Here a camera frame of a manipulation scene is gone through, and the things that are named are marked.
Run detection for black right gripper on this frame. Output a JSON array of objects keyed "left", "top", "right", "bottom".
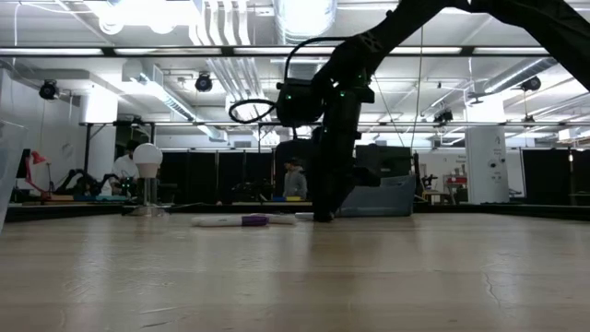
[{"left": 311, "top": 85, "right": 377, "bottom": 223}]

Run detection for thin marker purple cap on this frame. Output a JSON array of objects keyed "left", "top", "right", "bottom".
[{"left": 191, "top": 214, "right": 271, "bottom": 228}]

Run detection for person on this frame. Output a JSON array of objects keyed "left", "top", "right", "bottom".
[
  {"left": 281, "top": 157, "right": 309, "bottom": 200},
  {"left": 110, "top": 139, "right": 142, "bottom": 197}
]

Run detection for dark smoky plastic bin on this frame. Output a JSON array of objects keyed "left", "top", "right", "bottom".
[{"left": 338, "top": 173, "right": 416, "bottom": 218}]

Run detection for black monitor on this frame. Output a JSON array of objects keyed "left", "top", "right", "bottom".
[{"left": 361, "top": 145, "right": 412, "bottom": 179}]

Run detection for red cart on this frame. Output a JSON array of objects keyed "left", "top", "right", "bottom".
[{"left": 442, "top": 173, "right": 469, "bottom": 205}]

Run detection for black partition panels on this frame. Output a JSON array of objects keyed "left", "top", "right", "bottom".
[
  {"left": 159, "top": 149, "right": 319, "bottom": 205},
  {"left": 520, "top": 147, "right": 590, "bottom": 208}
]

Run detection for white square pillar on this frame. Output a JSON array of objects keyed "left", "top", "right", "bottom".
[{"left": 464, "top": 124, "right": 511, "bottom": 205}]

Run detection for black overhead light beam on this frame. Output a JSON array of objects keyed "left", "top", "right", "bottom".
[{"left": 0, "top": 44, "right": 590, "bottom": 59}]

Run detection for white bulb table lamp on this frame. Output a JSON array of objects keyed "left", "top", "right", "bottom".
[{"left": 122, "top": 142, "right": 170, "bottom": 218}]

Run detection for far table blue mat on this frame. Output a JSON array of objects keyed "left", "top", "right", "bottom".
[{"left": 8, "top": 193, "right": 133, "bottom": 207}]

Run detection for red desk lamp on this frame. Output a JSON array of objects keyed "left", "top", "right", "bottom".
[{"left": 23, "top": 150, "right": 54, "bottom": 203}]

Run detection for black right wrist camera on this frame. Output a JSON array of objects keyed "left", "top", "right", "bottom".
[{"left": 275, "top": 77, "right": 325, "bottom": 128}]

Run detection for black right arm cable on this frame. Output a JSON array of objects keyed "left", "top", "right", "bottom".
[{"left": 228, "top": 35, "right": 354, "bottom": 125}]

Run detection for black far rig frame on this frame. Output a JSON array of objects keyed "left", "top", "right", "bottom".
[{"left": 80, "top": 120, "right": 590, "bottom": 153}]

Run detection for round silver ceiling duct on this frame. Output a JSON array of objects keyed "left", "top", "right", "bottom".
[{"left": 272, "top": 0, "right": 338, "bottom": 45}]

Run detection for white rectangular ceiling duct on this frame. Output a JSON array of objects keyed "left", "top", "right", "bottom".
[{"left": 122, "top": 62, "right": 227, "bottom": 142}]

